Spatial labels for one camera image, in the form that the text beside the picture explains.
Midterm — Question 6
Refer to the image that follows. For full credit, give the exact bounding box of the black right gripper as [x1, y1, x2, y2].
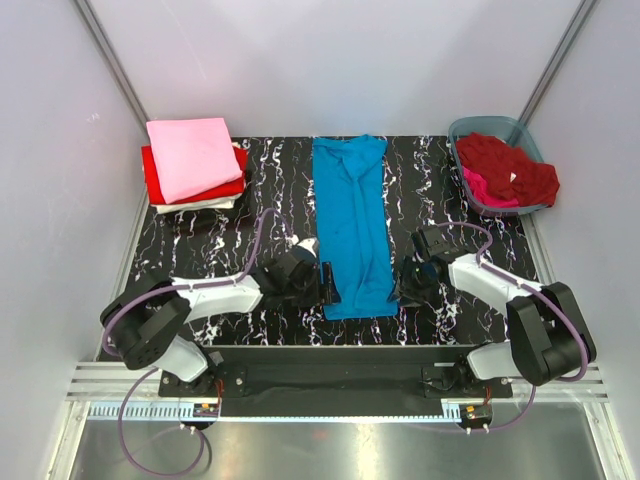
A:
[386, 255, 439, 308]

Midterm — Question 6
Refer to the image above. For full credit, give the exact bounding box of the blue t shirt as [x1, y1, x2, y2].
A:
[312, 135, 398, 321]

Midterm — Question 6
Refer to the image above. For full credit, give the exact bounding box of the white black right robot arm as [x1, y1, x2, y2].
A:
[392, 226, 596, 397]

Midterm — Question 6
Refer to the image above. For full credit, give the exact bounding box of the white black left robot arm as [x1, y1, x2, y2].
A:
[100, 242, 341, 396]

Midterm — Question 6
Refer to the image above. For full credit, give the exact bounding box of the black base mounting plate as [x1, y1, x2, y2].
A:
[135, 345, 513, 421]

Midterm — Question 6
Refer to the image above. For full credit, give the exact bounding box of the folded cream t shirt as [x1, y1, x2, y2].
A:
[153, 194, 241, 214]

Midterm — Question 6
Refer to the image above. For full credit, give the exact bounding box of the magenta t shirt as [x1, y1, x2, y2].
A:
[463, 167, 519, 209]

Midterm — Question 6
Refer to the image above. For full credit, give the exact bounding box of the translucent blue plastic basket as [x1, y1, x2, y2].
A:
[448, 116, 549, 217]

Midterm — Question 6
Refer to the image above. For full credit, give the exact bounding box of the dark red t shirt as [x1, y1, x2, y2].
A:
[455, 133, 560, 207]

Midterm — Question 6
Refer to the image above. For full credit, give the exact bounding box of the folded pink t shirt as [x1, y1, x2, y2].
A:
[146, 118, 243, 204]

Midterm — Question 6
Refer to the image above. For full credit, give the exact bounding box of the folded red t shirt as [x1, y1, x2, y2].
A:
[141, 144, 248, 208]

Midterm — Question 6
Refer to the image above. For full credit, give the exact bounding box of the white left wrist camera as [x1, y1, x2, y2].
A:
[295, 237, 319, 260]

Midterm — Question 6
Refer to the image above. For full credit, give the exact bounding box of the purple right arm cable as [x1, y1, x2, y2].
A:
[434, 222, 589, 432]

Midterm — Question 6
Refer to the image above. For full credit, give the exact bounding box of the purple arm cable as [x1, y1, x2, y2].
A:
[434, 222, 589, 432]
[101, 208, 301, 474]

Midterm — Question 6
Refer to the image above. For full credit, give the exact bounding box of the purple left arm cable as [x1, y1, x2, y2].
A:
[101, 208, 301, 474]

